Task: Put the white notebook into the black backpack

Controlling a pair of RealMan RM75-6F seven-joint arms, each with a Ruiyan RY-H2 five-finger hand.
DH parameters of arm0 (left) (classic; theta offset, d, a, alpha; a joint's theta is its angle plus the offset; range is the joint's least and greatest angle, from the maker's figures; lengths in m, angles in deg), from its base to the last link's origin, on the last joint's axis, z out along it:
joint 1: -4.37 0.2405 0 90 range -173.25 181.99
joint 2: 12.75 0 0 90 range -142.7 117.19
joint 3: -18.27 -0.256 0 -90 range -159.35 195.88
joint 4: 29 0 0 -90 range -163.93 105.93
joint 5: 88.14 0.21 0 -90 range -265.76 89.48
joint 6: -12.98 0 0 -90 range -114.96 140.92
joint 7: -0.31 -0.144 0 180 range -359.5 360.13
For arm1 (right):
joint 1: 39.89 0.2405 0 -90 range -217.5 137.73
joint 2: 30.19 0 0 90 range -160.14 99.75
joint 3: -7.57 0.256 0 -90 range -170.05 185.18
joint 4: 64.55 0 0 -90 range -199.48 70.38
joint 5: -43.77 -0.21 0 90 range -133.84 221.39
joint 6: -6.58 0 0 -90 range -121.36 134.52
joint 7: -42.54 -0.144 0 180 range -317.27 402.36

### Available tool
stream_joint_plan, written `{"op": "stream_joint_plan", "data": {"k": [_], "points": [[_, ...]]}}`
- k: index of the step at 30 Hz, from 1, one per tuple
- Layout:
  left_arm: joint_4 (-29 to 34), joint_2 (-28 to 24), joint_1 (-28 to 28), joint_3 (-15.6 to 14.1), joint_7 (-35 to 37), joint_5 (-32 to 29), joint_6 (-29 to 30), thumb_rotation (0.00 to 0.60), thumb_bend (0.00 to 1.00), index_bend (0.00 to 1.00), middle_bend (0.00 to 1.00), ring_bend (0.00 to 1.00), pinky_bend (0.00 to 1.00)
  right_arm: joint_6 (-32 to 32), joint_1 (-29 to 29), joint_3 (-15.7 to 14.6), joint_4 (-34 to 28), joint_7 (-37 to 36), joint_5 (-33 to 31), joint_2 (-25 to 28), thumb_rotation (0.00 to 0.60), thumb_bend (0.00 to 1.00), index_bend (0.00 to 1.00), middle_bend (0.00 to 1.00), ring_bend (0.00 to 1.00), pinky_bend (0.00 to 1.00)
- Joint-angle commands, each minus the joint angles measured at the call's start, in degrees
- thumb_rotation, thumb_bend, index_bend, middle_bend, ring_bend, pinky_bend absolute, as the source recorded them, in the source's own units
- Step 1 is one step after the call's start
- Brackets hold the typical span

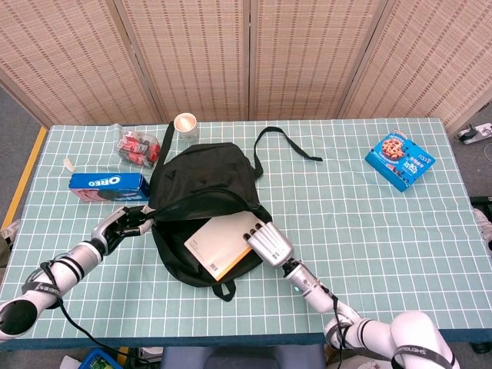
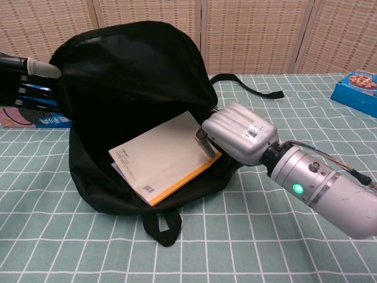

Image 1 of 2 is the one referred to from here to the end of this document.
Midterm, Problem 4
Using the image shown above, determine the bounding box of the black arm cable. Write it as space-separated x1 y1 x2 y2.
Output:
57 301 134 357
328 290 349 369

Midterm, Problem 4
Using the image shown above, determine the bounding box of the blue chocolate chip cookie box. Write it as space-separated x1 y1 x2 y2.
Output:
364 128 437 193

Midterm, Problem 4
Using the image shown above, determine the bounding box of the clear bag of snacks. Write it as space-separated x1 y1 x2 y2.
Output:
111 123 161 169

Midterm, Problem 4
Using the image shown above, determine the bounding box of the blue plastic crate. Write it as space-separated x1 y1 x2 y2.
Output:
78 347 124 369

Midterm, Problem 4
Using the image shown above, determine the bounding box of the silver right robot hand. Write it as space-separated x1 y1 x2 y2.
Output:
241 221 295 268

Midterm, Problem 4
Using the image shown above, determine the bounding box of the yellow floor tape strip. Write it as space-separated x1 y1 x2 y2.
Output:
1 125 49 231

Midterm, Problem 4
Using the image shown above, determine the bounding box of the woven bamboo screen panel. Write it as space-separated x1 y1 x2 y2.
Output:
248 0 387 121
0 0 165 128
115 0 251 123
340 0 492 131

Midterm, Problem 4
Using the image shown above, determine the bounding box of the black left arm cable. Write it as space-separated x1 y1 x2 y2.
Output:
57 301 134 357

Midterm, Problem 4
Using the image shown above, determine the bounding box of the white paper cup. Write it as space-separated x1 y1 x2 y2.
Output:
173 112 199 143

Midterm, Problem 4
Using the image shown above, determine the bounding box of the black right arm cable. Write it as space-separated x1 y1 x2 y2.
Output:
328 290 349 369

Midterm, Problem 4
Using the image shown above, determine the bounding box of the white book orange spine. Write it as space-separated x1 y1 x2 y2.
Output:
183 211 266 282

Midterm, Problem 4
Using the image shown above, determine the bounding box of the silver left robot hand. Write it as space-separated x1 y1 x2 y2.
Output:
90 205 155 257

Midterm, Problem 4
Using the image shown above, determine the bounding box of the blue Oreo cookie box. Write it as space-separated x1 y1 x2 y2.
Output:
68 172 150 204

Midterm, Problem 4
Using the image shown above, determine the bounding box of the grey blue chair seat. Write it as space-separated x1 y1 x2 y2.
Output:
161 343 327 369

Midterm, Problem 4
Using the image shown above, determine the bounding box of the green checked tablecloth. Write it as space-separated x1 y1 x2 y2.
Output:
0 117 492 351

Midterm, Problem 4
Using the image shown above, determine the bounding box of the white power strip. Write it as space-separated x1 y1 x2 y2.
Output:
456 121 492 145

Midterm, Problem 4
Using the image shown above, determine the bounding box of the black fabric backpack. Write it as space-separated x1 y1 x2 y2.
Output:
148 121 324 303

